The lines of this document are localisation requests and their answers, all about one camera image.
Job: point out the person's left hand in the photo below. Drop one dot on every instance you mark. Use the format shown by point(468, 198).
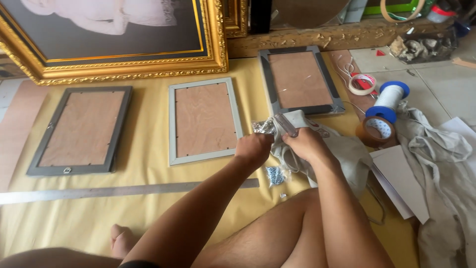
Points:
point(253, 149)

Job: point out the person's right hand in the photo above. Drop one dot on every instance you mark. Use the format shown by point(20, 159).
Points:
point(306, 145)

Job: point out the person's left fingers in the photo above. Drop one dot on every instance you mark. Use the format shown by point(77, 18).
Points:
point(267, 140)

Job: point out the person's right fingers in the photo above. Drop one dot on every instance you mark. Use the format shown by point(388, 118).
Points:
point(289, 139)

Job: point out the clear bag of metal hangers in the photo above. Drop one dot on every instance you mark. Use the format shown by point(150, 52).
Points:
point(262, 127)

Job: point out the small bag of blue screws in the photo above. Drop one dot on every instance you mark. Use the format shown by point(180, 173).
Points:
point(275, 175)

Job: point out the beige cloth bag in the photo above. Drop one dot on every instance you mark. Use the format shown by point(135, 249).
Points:
point(346, 156)

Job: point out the white masking tape roll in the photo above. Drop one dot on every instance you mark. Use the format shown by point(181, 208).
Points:
point(356, 86)

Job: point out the brown packing tape roll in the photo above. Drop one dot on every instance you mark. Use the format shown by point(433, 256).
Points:
point(376, 131)

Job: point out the red utility knife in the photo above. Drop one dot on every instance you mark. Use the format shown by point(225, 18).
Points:
point(366, 86)

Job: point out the person's right leg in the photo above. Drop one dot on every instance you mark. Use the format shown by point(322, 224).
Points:
point(267, 234)

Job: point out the person's leg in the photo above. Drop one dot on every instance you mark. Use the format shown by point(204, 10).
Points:
point(267, 234)
point(55, 258)

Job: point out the rough wooden beam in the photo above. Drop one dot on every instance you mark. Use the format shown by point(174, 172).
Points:
point(297, 37)

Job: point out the white thread spool blue ends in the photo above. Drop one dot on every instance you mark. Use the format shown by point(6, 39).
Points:
point(388, 97)

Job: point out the white cardboard sheets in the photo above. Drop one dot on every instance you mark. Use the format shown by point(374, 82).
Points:
point(401, 178)

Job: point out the black upright panel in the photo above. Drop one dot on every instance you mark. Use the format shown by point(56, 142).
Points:
point(260, 16)

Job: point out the small red triangle scrap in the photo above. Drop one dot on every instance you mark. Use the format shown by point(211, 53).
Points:
point(380, 53)

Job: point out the round brown board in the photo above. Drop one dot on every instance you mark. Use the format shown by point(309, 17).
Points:
point(308, 13)

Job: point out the yellow paper sheet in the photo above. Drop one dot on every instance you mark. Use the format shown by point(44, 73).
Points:
point(156, 212)

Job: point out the grey crumpled cloth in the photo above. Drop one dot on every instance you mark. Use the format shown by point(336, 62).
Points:
point(442, 178)

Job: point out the clear box of scraps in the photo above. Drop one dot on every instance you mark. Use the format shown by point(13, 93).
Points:
point(424, 47)

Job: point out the long metal ruler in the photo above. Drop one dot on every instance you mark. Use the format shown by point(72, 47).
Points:
point(111, 191)

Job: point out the wooden hoop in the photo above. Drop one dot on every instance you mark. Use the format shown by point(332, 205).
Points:
point(403, 18)

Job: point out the person's left foot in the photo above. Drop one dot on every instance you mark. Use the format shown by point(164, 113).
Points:
point(122, 240)

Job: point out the white jar red lid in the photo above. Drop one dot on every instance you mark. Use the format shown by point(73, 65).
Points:
point(438, 14)

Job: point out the person's left leg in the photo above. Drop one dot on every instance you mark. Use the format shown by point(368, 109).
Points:
point(55, 258)

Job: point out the pinkish brown board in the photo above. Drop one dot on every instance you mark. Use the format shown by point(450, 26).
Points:
point(18, 130)

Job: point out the plastic-wrapped dark grey picture frame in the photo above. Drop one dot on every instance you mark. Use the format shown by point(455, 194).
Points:
point(299, 80)

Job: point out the light grey picture frame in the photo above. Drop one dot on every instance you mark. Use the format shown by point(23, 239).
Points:
point(204, 119)

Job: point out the narrow ornate gold frame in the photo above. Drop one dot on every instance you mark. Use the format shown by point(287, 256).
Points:
point(235, 16)

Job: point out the green frame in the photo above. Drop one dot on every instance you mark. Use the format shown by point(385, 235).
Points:
point(390, 8)

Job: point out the large ornate gold picture frame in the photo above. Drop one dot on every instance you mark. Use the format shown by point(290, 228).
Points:
point(111, 35)

